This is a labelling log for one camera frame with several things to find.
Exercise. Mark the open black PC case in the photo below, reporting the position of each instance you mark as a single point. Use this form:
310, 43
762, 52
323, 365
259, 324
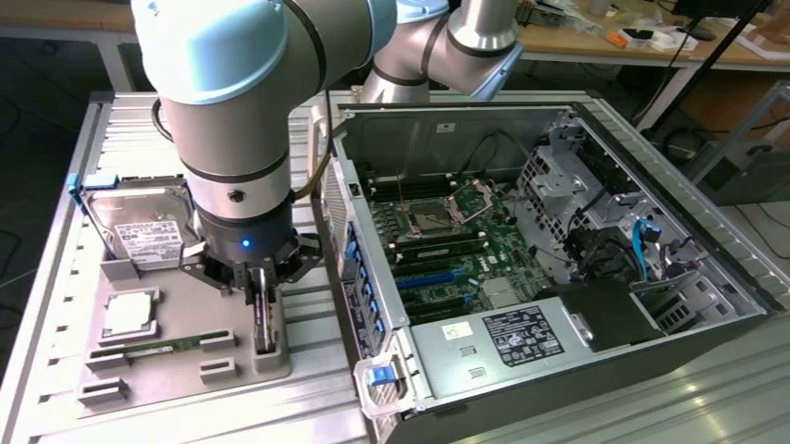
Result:
617, 370

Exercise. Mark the CPU socket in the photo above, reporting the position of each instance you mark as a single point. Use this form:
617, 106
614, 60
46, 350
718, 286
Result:
426, 219

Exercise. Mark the green RAM stick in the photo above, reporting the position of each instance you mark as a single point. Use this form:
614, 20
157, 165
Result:
167, 346

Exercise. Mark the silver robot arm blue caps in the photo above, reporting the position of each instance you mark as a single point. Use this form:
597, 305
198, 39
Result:
235, 139

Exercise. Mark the open metal socket cover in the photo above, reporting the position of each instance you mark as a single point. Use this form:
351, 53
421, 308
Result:
472, 199

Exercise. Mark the perforated metal disk bay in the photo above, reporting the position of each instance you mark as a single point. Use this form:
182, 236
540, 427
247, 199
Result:
556, 185

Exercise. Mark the white and black desk item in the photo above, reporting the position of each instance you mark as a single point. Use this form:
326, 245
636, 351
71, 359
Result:
661, 42

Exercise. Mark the hard disk with blue carrier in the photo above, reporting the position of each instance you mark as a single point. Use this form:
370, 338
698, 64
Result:
142, 231

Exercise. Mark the thin metal locking lever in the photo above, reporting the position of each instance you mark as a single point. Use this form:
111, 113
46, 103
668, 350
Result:
402, 192

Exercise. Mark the black plastic shroud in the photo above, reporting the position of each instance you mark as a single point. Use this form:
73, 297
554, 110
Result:
593, 314

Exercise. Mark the grey plastic parts rack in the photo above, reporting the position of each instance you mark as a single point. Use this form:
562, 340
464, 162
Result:
186, 333

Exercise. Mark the silver chipset heatsink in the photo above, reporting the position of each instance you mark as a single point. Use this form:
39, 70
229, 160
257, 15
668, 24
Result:
501, 293

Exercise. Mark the silver CPU chip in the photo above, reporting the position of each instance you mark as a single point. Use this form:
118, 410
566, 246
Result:
126, 312

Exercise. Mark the grey power supply unit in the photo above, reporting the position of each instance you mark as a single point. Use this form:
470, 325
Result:
445, 370

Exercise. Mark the black monitor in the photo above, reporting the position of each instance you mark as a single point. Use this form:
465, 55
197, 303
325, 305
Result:
710, 7

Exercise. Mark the RAM stick with grey label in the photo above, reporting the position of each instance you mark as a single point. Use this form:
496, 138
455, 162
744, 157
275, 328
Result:
433, 253

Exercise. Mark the dark grey equipment box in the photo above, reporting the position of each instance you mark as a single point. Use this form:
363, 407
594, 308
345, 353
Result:
753, 176

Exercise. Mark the black computer mouse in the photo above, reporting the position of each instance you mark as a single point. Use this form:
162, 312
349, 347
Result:
701, 33

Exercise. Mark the black stand pole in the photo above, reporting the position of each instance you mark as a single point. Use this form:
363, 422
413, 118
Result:
734, 39

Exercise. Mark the black graphics card metal bracket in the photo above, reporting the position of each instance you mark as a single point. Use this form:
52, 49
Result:
266, 328

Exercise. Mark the black expansion slot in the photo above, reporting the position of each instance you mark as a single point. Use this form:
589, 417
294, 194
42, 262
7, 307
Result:
438, 303

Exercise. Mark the blue expansion slot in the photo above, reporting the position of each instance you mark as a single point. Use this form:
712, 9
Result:
426, 279

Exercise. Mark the green motherboard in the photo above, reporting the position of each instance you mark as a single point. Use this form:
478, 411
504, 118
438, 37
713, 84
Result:
518, 268

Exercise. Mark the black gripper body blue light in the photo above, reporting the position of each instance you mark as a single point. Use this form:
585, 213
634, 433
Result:
247, 236

